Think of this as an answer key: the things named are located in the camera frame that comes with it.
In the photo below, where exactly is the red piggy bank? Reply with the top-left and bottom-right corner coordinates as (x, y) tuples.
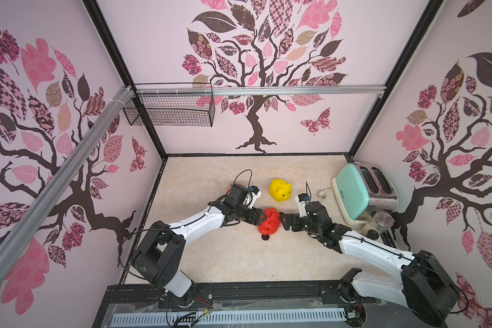
(258, 208), (281, 236)

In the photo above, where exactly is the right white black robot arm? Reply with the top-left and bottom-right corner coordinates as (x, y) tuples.
(280, 201), (463, 327)

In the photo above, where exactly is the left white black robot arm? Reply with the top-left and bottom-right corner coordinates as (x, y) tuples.
(130, 191), (266, 303)

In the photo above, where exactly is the yellow piggy bank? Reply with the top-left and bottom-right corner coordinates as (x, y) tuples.
(269, 179), (292, 202)

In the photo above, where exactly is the white toaster plug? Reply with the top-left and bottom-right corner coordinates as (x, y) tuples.
(318, 188), (333, 200)

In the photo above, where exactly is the mint green toaster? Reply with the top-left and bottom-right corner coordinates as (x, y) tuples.
(332, 162), (399, 225)

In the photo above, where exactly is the glass jar black lid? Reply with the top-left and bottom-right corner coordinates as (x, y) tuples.
(364, 211), (394, 241)

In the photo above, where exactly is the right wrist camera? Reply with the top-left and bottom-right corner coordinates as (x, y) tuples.
(295, 194), (310, 218)

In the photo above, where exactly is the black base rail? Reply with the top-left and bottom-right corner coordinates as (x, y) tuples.
(101, 280), (344, 306)

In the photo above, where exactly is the white cable duct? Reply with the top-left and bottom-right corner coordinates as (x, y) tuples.
(108, 308), (347, 327)

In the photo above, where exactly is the black wire basket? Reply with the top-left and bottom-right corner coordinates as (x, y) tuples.
(123, 82), (216, 127)

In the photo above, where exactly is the back aluminium rail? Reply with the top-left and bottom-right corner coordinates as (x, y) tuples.
(137, 85), (386, 96)

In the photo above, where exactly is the aluminium rail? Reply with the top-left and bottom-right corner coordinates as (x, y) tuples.
(0, 86), (133, 286)
(137, 85), (386, 96)

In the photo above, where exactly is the left aluminium rail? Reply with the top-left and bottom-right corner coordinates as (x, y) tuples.
(0, 86), (133, 286)

